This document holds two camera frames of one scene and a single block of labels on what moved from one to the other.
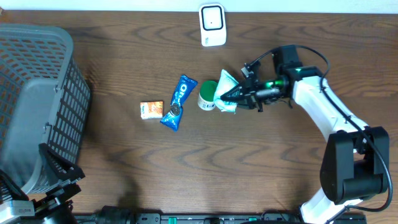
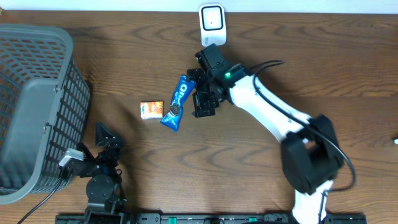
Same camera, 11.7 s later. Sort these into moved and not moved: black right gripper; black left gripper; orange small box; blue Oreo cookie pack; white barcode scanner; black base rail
Moved: black right gripper; black left gripper
Not moved: orange small box; white barcode scanner; black base rail; blue Oreo cookie pack
